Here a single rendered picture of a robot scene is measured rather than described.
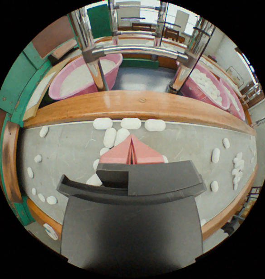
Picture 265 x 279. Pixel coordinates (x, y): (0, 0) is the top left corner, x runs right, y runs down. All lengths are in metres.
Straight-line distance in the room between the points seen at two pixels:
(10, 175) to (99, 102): 0.42
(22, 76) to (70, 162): 0.48
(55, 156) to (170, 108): 0.26
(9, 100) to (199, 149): 0.64
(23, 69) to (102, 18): 2.32
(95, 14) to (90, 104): 2.67
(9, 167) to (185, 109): 0.55
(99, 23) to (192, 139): 2.72
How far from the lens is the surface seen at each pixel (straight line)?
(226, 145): 0.29
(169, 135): 0.16
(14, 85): 0.52
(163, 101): 0.16
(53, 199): 0.25
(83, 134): 0.17
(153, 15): 5.10
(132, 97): 0.15
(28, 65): 0.57
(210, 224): 0.38
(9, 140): 0.42
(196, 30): 0.15
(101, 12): 2.72
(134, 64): 0.41
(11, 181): 0.44
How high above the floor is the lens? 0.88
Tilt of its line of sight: 77 degrees down
